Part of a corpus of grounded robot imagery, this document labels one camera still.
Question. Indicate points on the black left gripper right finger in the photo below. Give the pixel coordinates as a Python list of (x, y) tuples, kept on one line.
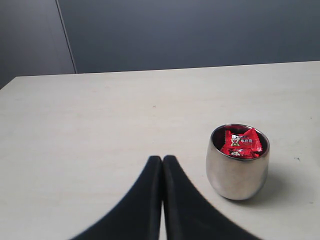
[(188, 215)]

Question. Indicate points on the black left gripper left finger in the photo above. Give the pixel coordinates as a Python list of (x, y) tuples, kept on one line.
[(137, 216)]

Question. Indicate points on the stainless steel cup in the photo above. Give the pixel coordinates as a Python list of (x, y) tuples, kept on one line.
[(236, 178)]

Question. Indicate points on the red candies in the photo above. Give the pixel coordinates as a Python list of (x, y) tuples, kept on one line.
[(245, 145)]

